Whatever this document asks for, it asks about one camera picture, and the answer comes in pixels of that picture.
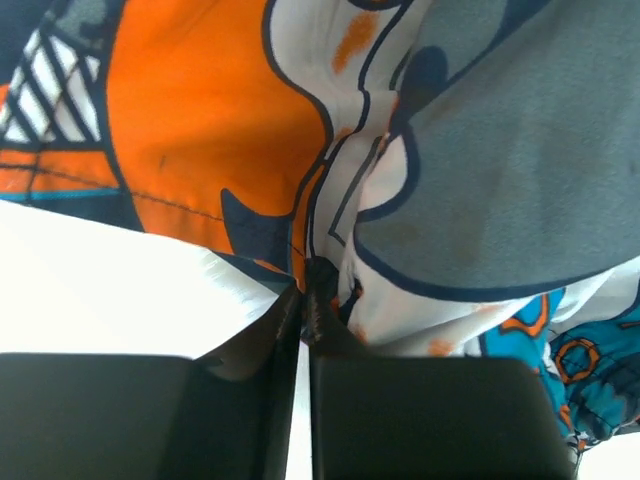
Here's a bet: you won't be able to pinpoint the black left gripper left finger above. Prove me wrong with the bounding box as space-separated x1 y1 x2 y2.
1 287 300 479

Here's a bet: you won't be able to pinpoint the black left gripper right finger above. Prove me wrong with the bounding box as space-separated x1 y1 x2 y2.
304 259 573 479

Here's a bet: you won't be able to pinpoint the colourful patterned shorts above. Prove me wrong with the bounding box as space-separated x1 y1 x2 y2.
1 1 639 452

